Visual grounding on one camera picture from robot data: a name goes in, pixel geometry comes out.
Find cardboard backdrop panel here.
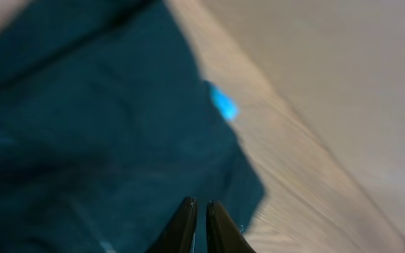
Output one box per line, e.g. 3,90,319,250
0,0,405,247

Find folded blue jeans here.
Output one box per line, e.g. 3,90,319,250
208,82,239,121

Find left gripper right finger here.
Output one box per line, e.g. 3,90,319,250
206,201,256,253

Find black shorts with mesh lining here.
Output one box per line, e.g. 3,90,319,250
0,1,264,252

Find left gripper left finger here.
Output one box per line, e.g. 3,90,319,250
146,197,198,253

